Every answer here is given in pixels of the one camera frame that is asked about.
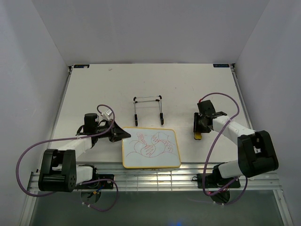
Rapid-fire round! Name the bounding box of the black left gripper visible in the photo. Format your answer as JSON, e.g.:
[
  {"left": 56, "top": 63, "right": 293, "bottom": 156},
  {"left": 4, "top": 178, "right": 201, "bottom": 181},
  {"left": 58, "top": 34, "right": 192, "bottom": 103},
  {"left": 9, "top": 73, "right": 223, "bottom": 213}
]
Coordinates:
[{"left": 95, "top": 119, "right": 131, "bottom": 143}]

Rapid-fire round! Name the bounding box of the yellow bone-shaped eraser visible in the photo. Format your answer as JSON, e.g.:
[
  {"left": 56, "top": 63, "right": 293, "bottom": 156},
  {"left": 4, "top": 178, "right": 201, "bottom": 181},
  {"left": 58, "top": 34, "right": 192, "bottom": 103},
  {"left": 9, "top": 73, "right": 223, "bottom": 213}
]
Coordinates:
[{"left": 194, "top": 132, "right": 202, "bottom": 140}]

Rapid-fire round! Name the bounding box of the yellow-framed whiteboard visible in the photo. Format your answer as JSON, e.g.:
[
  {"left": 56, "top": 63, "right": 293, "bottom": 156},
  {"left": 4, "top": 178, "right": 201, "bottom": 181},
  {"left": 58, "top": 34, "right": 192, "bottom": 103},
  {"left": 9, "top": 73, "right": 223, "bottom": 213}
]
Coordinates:
[{"left": 122, "top": 127, "right": 181, "bottom": 169}]

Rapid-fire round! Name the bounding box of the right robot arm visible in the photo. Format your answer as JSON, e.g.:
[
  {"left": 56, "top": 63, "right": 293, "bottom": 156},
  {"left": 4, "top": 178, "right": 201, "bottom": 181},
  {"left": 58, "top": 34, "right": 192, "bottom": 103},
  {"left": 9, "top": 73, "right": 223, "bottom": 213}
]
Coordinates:
[{"left": 193, "top": 100, "right": 279, "bottom": 188}]

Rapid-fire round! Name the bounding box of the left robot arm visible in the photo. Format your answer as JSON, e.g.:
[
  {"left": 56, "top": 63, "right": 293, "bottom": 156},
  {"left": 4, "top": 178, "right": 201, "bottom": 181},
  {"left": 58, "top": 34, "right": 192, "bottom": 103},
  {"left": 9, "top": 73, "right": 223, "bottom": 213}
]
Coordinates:
[{"left": 38, "top": 113, "right": 131, "bottom": 192}]

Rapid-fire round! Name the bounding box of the blue label right corner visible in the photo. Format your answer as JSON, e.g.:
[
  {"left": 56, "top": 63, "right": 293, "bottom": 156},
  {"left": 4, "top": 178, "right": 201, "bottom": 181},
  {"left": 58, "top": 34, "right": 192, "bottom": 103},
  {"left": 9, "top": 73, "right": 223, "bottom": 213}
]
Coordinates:
[{"left": 213, "top": 64, "right": 230, "bottom": 68}]

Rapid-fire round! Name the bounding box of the blue label corner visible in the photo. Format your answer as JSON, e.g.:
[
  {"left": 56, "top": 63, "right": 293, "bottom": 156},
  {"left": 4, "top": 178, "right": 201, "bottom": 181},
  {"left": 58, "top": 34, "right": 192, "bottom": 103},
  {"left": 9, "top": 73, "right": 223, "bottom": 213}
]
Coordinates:
[
  {"left": 73, "top": 64, "right": 90, "bottom": 69},
  {"left": 213, "top": 64, "right": 230, "bottom": 68}
]

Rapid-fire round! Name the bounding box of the blue label left corner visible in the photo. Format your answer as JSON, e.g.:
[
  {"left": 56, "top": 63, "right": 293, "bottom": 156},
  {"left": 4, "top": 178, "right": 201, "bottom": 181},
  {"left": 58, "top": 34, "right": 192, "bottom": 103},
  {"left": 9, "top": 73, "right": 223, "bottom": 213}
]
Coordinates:
[{"left": 73, "top": 64, "right": 90, "bottom": 69}]

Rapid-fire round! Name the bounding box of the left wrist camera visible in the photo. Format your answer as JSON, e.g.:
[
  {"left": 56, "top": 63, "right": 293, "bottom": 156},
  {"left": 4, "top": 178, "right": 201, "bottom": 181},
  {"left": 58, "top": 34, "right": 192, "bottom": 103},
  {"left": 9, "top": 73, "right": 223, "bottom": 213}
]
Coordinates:
[{"left": 101, "top": 109, "right": 112, "bottom": 121}]

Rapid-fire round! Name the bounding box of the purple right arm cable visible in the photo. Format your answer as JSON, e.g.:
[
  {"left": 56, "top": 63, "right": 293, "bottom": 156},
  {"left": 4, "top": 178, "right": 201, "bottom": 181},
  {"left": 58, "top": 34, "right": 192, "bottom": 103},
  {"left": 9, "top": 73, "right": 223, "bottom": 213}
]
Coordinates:
[{"left": 188, "top": 92, "right": 248, "bottom": 206}]

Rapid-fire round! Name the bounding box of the black wire whiteboard stand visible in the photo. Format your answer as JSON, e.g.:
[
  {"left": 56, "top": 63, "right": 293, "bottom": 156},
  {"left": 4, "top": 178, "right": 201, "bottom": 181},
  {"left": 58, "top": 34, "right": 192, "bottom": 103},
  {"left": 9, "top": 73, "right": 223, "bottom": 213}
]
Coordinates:
[{"left": 132, "top": 94, "right": 165, "bottom": 126}]

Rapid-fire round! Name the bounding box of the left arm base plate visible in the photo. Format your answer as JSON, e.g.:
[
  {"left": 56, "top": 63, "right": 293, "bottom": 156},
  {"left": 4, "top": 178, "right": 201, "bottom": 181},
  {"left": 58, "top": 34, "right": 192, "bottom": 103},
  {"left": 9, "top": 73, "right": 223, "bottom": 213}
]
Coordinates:
[{"left": 76, "top": 173, "right": 114, "bottom": 190}]

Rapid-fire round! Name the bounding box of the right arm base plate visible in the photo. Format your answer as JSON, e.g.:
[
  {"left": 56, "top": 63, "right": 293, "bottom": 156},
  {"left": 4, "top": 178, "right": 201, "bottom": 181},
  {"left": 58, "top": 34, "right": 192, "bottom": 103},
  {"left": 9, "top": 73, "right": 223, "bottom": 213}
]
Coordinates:
[{"left": 191, "top": 173, "right": 241, "bottom": 189}]

